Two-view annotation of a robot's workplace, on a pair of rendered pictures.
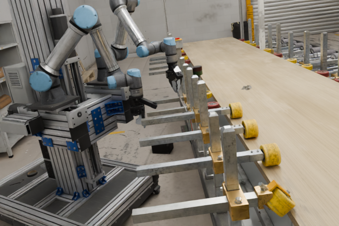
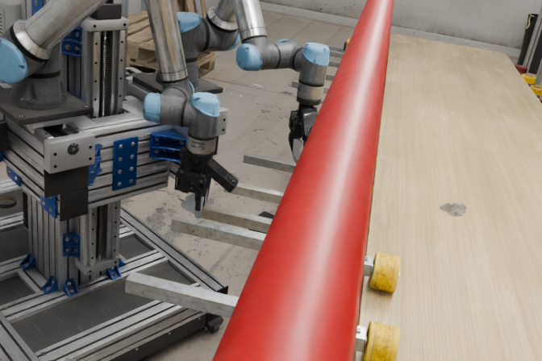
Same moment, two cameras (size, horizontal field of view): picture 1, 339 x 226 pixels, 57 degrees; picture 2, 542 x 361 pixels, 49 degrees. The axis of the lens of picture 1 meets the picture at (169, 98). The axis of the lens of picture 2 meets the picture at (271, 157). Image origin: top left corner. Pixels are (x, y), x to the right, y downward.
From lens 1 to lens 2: 0.45 m
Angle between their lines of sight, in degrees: 11
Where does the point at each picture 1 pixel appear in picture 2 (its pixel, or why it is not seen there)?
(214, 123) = not seen: hidden behind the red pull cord
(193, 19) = not seen: outside the picture
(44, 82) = (10, 67)
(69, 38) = not seen: outside the picture
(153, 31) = not seen: outside the picture
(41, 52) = not seen: outside the picture
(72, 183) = (52, 260)
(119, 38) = (225, 6)
